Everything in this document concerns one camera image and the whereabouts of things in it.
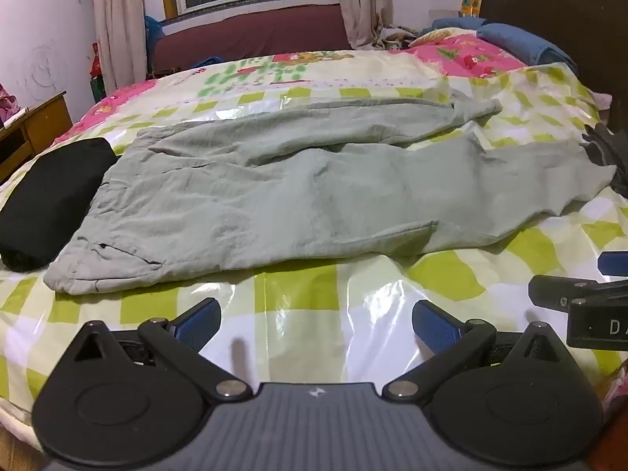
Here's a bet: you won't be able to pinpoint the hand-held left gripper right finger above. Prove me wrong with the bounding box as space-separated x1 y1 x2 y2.
383 300 572 400

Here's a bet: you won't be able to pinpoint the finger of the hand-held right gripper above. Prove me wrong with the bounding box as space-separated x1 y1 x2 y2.
599 251 628 278
529 275 628 311

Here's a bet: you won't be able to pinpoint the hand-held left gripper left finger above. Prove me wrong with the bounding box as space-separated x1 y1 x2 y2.
64 298 253 400

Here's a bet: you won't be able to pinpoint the grey-green pants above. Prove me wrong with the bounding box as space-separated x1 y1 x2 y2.
43 89 618 296

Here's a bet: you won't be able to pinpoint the dark grey cloth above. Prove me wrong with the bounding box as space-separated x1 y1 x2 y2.
579 122 628 192

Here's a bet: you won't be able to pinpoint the black folded cloth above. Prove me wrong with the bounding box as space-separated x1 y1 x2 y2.
0 137 119 272

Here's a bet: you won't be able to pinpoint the blue folded cloth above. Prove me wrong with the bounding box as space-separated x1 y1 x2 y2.
476 24 580 67

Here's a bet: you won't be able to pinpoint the wooden desk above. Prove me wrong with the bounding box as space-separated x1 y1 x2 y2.
0 91 74 184

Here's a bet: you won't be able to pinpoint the dark brown headboard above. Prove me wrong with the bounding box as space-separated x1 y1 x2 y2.
478 0 628 131

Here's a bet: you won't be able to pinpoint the red object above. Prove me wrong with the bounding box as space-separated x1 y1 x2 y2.
88 42 105 79

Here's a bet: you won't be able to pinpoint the dark blue cloth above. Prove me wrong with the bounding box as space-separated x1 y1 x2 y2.
432 18 486 33

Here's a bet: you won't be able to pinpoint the pink cloth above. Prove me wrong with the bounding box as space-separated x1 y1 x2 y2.
0 83 23 126

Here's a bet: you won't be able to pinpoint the dark red sofa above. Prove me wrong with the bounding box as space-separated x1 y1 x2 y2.
147 4 354 79

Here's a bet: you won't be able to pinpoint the bright blue cloth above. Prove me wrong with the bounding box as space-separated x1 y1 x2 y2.
144 15 168 47

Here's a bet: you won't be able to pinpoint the beige curtain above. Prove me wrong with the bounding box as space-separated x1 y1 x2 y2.
334 0 393 50
87 0 148 96

